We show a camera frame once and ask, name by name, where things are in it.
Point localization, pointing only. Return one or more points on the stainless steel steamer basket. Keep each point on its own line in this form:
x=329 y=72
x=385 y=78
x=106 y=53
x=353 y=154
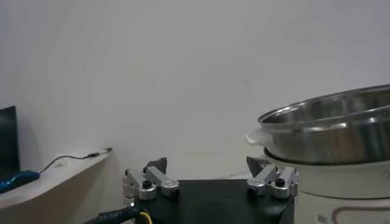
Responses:
x=329 y=143

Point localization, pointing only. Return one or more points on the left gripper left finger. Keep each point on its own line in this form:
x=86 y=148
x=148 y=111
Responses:
x=164 y=182

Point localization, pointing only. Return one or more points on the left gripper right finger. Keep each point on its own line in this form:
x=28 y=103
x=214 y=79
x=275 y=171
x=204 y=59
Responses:
x=265 y=179

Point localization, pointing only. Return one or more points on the white electric cooker base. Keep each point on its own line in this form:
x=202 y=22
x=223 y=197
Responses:
x=341 y=182

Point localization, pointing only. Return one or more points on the blue computer mouse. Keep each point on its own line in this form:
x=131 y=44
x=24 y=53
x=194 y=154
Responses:
x=18 y=180

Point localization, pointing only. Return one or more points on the white side table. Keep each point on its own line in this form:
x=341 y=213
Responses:
x=55 y=188

